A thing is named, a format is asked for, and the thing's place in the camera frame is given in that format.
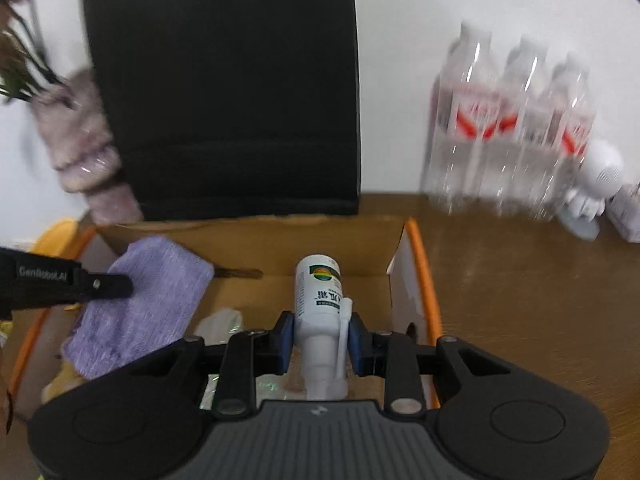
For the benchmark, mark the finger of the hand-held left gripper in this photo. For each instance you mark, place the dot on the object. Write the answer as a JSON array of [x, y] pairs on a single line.
[[107, 286]]

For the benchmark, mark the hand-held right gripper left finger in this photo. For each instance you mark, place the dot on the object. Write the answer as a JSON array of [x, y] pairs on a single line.
[[286, 342]]

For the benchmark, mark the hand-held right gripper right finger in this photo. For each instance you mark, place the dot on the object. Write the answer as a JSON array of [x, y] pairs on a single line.
[[356, 345]]

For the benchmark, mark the purple cloth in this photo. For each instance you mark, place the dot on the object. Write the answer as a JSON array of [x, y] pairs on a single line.
[[150, 300]]

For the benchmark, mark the white spray bottle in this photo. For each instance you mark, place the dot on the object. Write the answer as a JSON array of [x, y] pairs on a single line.
[[317, 300]]

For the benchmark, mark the cardboard box with orange edges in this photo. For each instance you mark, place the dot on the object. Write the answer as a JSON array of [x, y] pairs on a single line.
[[260, 245]]

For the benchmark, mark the yellow plastic item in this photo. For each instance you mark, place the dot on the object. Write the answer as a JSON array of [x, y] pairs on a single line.
[[52, 240]]

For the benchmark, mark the clear plastic wrapper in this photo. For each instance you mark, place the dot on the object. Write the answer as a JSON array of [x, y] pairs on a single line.
[[220, 325]]

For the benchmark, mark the brown stick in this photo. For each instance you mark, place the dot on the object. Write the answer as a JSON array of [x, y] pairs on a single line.
[[240, 273]]

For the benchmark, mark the pale yellow soft item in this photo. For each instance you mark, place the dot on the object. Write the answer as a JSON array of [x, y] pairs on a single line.
[[62, 382]]

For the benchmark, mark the pink vase with plant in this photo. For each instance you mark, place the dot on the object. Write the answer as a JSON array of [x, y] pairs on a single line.
[[80, 135]]

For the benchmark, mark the dried flower bouquet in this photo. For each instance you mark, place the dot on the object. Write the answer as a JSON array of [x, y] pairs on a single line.
[[22, 60]]

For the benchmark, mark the black paper bag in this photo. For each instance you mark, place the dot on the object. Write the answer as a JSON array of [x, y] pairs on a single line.
[[225, 85]]

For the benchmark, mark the clear water bottle red label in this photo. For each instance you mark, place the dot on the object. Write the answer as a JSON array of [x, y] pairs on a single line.
[[570, 130], [462, 120], [520, 125]]

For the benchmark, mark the white robot figurine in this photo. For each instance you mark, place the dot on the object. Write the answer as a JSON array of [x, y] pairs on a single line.
[[597, 175]]

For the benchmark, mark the small white box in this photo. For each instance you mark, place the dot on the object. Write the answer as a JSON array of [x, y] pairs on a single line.
[[626, 212]]

